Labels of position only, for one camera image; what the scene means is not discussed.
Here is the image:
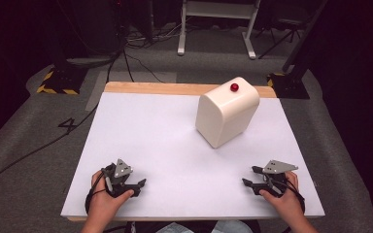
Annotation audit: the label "dark equipment cabinet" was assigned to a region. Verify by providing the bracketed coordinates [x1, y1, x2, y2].
[56, 0, 125, 57]

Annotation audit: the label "person's left hand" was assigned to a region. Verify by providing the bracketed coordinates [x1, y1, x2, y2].
[88, 170, 136, 217]

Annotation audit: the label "bundle of floor cables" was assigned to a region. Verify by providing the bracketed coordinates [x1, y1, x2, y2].
[125, 22, 184, 50]

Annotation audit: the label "thin black floor cable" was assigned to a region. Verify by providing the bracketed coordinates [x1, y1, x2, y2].
[122, 51, 165, 83]

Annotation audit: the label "black tripod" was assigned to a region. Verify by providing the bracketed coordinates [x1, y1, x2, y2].
[257, 17, 309, 60]

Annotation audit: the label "long black floor cable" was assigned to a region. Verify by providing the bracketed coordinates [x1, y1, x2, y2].
[0, 48, 125, 194]

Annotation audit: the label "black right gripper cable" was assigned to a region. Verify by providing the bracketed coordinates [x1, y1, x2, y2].
[281, 177, 306, 215]

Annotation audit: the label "slanted black stand post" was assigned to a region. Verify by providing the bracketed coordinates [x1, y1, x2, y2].
[282, 0, 329, 74]

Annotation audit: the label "white container with red knob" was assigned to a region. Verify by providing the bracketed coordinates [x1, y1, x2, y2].
[194, 76, 261, 150]

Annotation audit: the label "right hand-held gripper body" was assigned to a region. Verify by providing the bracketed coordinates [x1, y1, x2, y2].
[254, 159, 300, 198]

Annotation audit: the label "person's right hand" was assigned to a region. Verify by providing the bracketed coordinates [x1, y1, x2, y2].
[258, 171, 304, 221]

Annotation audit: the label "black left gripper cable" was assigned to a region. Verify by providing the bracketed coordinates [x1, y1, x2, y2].
[85, 171, 108, 215]

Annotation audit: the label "black yellow-striped stand base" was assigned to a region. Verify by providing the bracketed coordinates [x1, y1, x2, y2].
[36, 64, 89, 96]
[266, 72, 311, 100]

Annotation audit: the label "white metal stand frame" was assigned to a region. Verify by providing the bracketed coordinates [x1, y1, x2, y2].
[177, 0, 262, 60]

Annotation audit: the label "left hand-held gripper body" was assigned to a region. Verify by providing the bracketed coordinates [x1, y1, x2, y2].
[100, 158, 142, 199]

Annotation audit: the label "wooden table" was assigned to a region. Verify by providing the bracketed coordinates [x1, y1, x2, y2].
[66, 81, 325, 223]

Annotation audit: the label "person's legs in jeans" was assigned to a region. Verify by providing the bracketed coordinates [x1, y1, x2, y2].
[155, 219, 254, 233]

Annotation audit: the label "white table cover sheet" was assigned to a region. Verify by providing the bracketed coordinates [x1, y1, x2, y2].
[60, 91, 325, 218]

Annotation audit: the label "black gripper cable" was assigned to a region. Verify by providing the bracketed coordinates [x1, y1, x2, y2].
[281, 177, 306, 215]
[85, 171, 108, 215]

